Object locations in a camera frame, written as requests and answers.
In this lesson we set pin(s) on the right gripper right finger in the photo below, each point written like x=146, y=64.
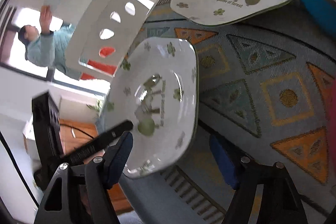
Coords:
x=240, y=172

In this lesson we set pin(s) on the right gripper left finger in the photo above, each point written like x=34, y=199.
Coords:
x=101, y=174

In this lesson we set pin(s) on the bystander in blue jacket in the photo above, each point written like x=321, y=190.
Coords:
x=46, y=48

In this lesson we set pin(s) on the patterned blue table mat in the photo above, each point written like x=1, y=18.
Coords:
x=263, y=85

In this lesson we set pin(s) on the white chair near left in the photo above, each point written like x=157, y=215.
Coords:
x=104, y=34

